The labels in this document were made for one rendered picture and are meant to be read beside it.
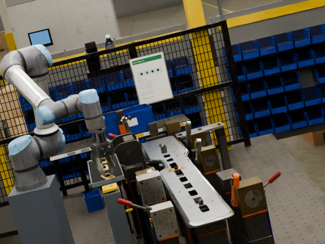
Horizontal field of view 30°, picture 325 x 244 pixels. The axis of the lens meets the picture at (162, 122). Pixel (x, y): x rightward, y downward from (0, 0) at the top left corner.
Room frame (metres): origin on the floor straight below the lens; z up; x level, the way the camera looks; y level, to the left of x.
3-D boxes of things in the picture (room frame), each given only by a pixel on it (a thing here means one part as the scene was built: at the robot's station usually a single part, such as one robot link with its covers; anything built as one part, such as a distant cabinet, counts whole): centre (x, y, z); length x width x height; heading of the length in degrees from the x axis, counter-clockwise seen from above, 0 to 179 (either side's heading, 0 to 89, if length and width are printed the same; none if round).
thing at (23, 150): (2.77, 0.66, 1.27); 0.13 x 0.12 x 0.14; 124
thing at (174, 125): (3.56, -0.06, 0.88); 0.08 x 0.08 x 0.36; 7
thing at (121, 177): (2.54, 0.29, 1.16); 0.37 x 0.14 x 0.02; 7
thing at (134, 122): (3.69, 0.21, 1.10); 0.30 x 0.17 x 0.13; 103
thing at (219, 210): (2.79, -0.02, 1.00); 1.38 x 0.22 x 0.02; 7
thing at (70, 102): (2.47, 0.34, 1.48); 0.11 x 0.11 x 0.08; 34
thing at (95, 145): (2.39, 0.26, 1.32); 0.09 x 0.08 x 0.12; 22
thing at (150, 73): (3.84, 0.01, 1.30); 0.23 x 0.02 x 0.31; 97
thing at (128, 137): (2.89, 0.20, 0.95); 0.18 x 0.13 x 0.49; 7
